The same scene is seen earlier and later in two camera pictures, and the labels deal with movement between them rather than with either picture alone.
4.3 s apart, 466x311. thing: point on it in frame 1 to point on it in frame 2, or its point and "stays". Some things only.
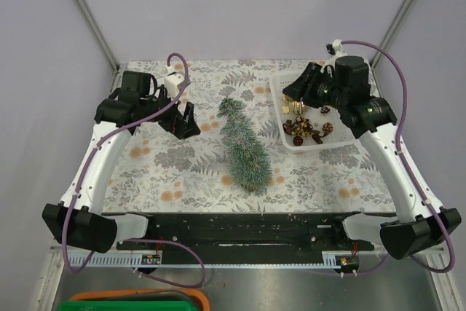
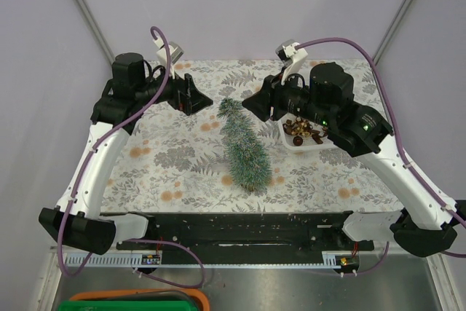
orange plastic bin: x=201 y=299 stays
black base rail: x=250 y=232 stays
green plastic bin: x=128 y=305 stays
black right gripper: x=301 y=92 to x=259 y=103
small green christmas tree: x=247 y=154 stays
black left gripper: x=182 y=127 to x=186 y=96
